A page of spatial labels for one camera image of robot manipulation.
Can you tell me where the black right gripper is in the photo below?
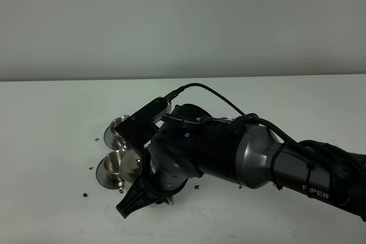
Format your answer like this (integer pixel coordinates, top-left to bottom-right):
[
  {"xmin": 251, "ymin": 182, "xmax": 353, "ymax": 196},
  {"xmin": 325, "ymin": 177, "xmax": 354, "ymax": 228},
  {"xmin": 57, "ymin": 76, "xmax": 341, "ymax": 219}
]
[{"xmin": 116, "ymin": 97, "xmax": 187, "ymax": 217}]

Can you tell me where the stainless steel teapot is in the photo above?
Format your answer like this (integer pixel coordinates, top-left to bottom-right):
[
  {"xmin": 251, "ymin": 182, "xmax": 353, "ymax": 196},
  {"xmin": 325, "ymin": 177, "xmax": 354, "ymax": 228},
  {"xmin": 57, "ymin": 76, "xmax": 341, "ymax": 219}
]
[{"xmin": 116, "ymin": 138, "xmax": 141, "ymax": 193}]

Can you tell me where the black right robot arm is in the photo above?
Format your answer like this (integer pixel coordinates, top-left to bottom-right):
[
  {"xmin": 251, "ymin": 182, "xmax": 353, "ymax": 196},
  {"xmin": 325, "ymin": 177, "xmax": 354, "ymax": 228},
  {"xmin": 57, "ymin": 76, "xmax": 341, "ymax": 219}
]
[{"xmin": 116, "ymin": 97, "xmax": 365, "ymax": 218}]

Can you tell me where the near stainless steel teacup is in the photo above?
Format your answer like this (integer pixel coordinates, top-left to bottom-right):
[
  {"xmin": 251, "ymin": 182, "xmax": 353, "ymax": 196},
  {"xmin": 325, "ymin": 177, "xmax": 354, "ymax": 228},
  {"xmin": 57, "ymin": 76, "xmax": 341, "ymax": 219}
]
[{"xmin": 103, "ymin": 150, "xmax": 124, "ymax": 177}]

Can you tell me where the stainless steel teacup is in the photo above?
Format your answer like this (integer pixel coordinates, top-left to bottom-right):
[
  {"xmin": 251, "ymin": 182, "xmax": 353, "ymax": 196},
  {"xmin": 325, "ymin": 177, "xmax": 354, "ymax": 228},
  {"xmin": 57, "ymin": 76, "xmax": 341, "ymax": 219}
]
[
  {"xmin": 103, "ymin": 150, "xmax": 124, "ymax": 177},
  {"xmin": 109, "ymin": 115, "xmax": 129, "ymax": 135}
]

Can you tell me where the near stainless steel saucer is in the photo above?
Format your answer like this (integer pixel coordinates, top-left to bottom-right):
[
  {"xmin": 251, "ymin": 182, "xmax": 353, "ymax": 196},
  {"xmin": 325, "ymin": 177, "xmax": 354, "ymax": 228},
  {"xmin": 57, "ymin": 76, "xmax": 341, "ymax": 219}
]
[{"xmin": 96, "ymin": 159, "xmax": 125, "ymax": 190}]

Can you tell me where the stainless steel saucer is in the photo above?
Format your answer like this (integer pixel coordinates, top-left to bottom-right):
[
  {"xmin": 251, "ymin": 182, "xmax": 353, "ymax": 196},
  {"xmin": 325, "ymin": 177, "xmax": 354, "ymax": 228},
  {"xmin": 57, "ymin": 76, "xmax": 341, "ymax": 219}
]
[
  {"xmin": 104, "ymin": 126, "xmax": 120, "ymax": 150},
  {"xmin": 96, "ymin": 159, "xmax": 125, "ymax": 190}
]

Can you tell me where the far stainless steel saucer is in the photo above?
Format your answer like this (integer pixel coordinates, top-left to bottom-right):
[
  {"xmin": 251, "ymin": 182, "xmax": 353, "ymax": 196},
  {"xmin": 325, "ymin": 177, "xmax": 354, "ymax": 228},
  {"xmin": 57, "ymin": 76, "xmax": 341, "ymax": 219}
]
[{"xmin": 104, "ymin": 126, "xmax": 120, "ymax": 150}]

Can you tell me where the far stainless steel teacup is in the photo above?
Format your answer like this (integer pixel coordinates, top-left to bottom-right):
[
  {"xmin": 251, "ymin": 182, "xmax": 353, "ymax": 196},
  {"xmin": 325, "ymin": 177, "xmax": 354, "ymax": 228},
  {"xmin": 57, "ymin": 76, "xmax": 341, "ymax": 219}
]
[{"xmin": 109, "ymin": 115, "xmax": 129, "ymax": 135}]

